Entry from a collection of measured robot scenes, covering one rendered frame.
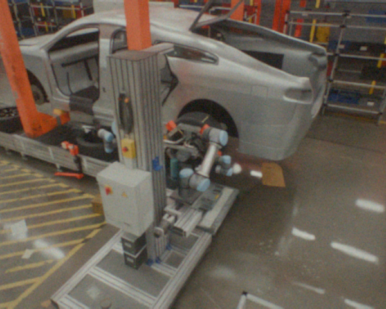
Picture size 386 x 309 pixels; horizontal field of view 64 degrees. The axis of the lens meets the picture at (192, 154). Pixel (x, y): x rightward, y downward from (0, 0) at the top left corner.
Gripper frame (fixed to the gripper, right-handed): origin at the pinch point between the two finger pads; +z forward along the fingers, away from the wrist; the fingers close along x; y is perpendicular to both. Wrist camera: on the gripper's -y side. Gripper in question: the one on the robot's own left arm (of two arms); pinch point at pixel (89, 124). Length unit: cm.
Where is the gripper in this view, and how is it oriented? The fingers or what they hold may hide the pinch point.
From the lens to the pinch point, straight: 311.6
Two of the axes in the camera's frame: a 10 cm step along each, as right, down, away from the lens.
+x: 6.7, -2.5, 7.0
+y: -0.9, 9.1, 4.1
